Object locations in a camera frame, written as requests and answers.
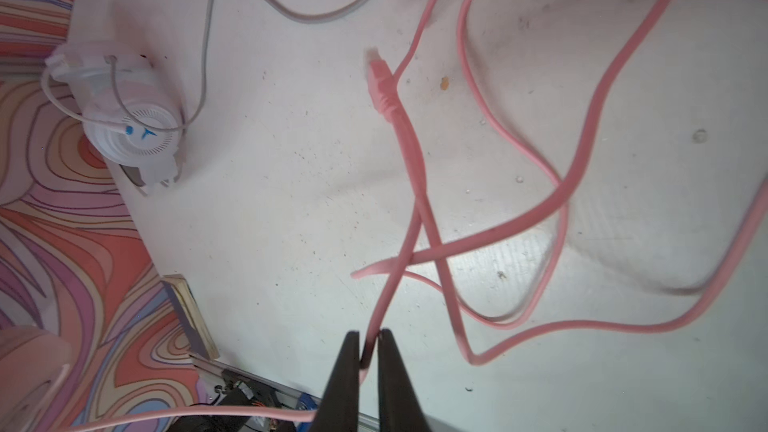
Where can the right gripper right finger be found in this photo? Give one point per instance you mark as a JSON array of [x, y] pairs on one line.
[[399, 409]]

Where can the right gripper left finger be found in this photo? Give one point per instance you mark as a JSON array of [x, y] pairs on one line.
[[338, 410]]

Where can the pink cat-ear headphones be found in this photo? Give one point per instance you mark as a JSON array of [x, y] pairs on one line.
[[34, 364]]

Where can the white headphones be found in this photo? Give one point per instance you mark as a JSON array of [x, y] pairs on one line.
[[116, 94]]

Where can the blue black stapler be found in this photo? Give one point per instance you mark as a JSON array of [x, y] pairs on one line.
[[306, 402]]

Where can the dark blue booklet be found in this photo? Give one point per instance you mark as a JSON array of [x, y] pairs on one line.
[[190, 316]]

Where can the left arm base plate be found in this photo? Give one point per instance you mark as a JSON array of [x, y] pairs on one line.
[[232, 386]]

